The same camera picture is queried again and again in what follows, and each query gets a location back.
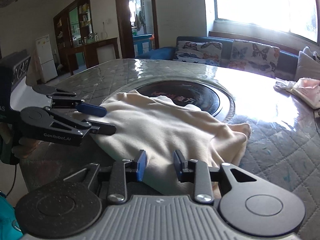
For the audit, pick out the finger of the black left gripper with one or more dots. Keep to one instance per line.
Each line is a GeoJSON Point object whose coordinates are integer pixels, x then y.
{"type": "Point", "coordinates": [65, 127]}
{"type": "Point", "coordinates": [62, 99]}

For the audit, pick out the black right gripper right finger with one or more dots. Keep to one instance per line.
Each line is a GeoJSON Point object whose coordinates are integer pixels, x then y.
{"type": "Point", "coordinates": [244, 201]}

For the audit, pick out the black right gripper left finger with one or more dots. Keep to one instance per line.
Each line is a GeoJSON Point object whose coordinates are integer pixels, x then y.
{"type": "Point", "coordinates": [72, 204]}

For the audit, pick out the cream garment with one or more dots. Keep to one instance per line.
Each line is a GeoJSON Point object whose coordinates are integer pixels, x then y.
{"type": "Point", "coordinates": [158, 126]}

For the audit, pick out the white small refrigerator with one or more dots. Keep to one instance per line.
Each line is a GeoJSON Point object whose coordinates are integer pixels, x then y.
{"type": "Point", "coordinates": [45, 59]}

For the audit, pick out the dark wooden cabinet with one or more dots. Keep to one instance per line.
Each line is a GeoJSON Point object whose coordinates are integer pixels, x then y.
{"type": "Point", "coordinates": [74, 34]}

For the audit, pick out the pink white plastic bag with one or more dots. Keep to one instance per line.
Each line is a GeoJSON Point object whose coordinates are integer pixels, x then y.
{"type": "Point", "coordinates": [306, 89]}

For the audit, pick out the right butterfly print cushion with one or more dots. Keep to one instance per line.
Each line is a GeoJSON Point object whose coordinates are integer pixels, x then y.
{"type": "Point", "coordinates": [254, 57]}

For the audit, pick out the butterfly print cushion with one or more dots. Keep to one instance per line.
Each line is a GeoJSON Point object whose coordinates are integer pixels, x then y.
{"type": "Point", "coordinates": [208, 53]}
{"type": "Point", "coordinates": [254, 57]}

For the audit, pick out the blue sofa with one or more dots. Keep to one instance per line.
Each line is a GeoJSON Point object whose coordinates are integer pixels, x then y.
{"type": "Point", "coordinates": [286, 66]}

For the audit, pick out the grey pillow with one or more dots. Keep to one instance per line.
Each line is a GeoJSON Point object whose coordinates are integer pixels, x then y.
{"type": "Point", "coordinates": [308, 64]}

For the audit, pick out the left butterfly print cushion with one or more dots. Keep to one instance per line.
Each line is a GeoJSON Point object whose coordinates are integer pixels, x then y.
{"type": "Point", "coordinates": [208, 53]}

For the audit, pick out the window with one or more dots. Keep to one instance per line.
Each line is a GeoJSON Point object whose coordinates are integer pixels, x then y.
{"type": "Point", "coordinates": [284, 21]}

